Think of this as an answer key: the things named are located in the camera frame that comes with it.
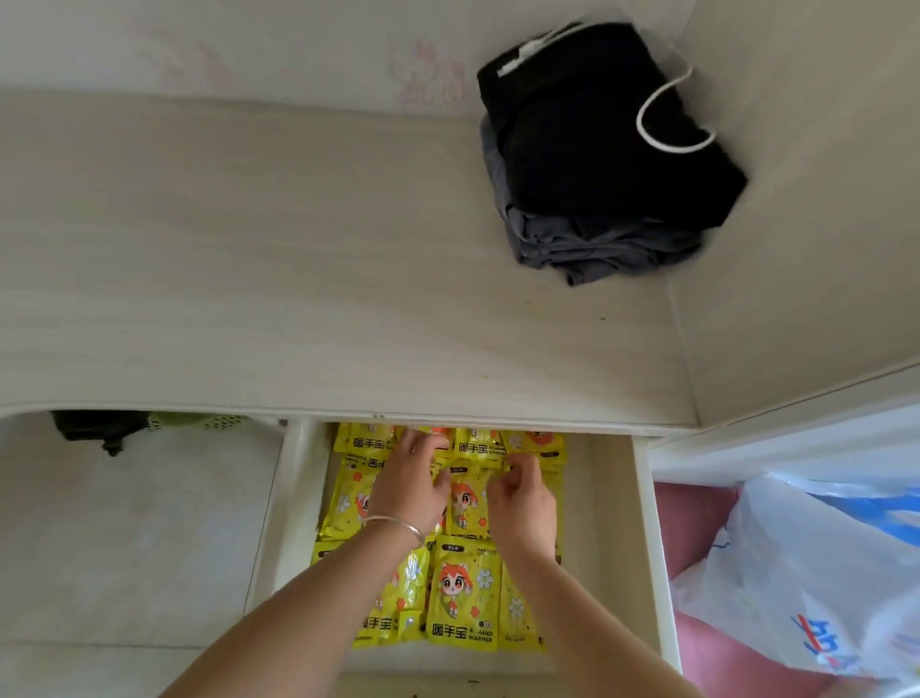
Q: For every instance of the person's left hand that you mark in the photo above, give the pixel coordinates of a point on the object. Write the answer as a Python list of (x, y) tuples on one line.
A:
[(410, 489)]

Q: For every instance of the person's right hand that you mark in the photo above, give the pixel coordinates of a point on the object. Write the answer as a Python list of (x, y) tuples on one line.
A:
[(525, 518)]

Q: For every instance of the white drawer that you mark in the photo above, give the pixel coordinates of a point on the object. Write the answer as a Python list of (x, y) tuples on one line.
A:
[(596, 539)]

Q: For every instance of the yellow packets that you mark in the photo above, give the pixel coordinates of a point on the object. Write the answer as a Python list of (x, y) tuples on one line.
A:
[(460, 597)]

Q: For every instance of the person's left forearm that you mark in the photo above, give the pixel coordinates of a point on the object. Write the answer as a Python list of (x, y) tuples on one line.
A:
[(302, 625)]

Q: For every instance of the person's right forearm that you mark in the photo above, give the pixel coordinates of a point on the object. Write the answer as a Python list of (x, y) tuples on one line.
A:
[(596, 640)]

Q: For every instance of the white blue-printed plastic bag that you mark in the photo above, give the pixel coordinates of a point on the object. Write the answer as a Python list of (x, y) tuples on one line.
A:
[(776, 575)]

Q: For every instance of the black plastic bag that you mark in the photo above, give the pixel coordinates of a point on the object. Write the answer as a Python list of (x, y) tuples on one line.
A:
[(101, 424)]

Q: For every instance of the pink bedding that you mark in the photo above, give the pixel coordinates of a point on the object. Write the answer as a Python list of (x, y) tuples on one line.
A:
[(690, 518)]

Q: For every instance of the green plastic basket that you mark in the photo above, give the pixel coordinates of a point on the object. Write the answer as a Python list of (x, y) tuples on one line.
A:
[(216, 421)]

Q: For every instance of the grey folded garment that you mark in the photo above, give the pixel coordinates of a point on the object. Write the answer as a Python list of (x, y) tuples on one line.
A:
[(589, 252)]

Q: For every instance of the black folded garment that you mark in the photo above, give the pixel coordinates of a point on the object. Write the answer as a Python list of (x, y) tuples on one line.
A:
[(589, 129)]

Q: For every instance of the white round container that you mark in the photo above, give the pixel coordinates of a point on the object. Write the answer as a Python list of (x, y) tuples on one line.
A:
[(898, 647)]

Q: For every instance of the white wardrobe frame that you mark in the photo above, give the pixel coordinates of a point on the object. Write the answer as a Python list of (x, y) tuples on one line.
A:
[(791, 446)]

